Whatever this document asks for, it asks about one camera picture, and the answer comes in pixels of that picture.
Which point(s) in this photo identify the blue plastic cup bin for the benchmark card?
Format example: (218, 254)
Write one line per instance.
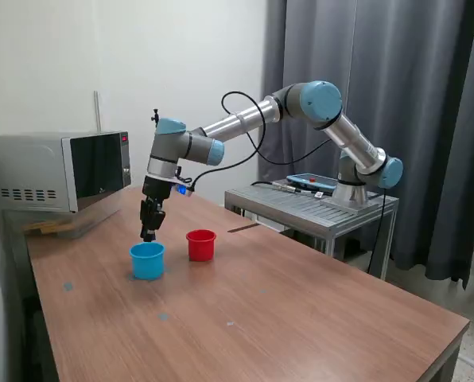
(146, 260)

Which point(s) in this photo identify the robot teach pendant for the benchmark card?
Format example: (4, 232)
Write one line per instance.
(312, 181)

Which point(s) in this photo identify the white QR code tag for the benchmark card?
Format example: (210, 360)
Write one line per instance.
(320, 195)

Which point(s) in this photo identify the silver microwave oven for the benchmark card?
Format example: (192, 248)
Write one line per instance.
(34, 167)

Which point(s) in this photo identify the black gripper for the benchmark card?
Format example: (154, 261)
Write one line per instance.
(156, 191)

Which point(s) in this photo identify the aluminium robot stand table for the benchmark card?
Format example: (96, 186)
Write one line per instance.
(320, 209)

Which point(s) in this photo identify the red plastic cup bin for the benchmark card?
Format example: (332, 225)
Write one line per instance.
(201, 248)

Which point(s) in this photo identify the dark grey curtain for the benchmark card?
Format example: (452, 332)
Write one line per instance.
(432, 99)

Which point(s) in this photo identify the thin grey strip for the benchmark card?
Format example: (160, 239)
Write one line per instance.
(242, 228)

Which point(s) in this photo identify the wooden pieces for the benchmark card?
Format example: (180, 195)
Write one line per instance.
(42, 228)

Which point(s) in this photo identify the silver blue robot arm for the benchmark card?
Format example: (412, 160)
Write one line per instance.
(237, 121)

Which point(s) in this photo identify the white vertical pole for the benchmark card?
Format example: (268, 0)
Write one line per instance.
(97, 111)

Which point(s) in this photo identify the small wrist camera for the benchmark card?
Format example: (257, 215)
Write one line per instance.
(183, 189)

